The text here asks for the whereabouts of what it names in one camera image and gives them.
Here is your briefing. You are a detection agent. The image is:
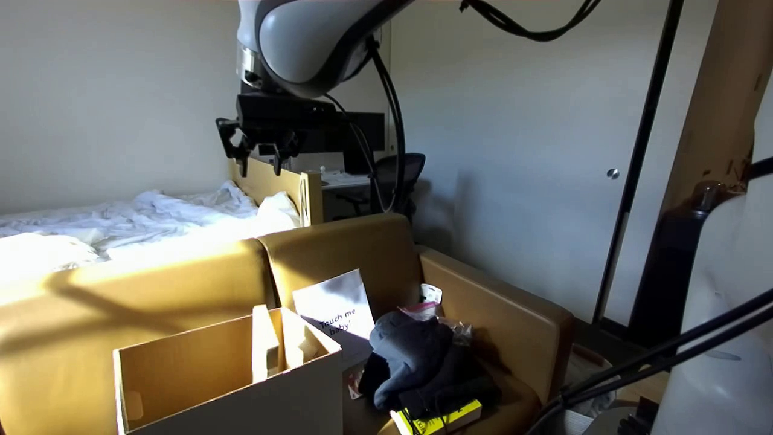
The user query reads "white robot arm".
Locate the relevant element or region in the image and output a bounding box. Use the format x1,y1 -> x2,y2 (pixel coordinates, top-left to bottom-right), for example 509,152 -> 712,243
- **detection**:
236,0 -> 411,122

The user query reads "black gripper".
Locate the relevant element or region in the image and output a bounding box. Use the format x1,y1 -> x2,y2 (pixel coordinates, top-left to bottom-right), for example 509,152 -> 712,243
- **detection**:
216,93 -> 323,177

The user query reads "white cardboard box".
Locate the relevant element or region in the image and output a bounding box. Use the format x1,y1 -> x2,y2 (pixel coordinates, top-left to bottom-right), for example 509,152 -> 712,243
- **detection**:
113,307 -> 343,435

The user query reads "dark blue hoodie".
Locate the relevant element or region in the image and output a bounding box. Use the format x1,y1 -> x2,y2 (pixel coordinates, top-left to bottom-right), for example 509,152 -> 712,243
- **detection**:
356,311 -> 501,415

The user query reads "bed with white bedding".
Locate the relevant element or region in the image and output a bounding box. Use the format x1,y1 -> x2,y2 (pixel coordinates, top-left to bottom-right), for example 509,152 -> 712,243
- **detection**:
0,177 -> 304,290

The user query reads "wooden bed footboard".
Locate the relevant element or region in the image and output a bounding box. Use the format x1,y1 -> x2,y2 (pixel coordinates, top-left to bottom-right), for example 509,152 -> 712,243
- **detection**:
230,156 -> 323,227

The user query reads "yellow black object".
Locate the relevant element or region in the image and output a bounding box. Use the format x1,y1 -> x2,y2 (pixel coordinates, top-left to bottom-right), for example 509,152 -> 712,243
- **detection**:
391,399 -> 483,435

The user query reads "black computer monitor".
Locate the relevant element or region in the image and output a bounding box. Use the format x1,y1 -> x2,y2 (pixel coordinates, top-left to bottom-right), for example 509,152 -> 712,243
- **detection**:
299,111 -> 384,173

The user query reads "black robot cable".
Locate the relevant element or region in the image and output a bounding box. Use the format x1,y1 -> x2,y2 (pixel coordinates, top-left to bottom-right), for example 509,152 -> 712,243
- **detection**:
322,0 -> 602,214

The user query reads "tan couch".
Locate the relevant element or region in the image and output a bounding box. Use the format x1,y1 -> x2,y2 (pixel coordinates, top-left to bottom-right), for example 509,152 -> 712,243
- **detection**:
0,214 -> 575,435

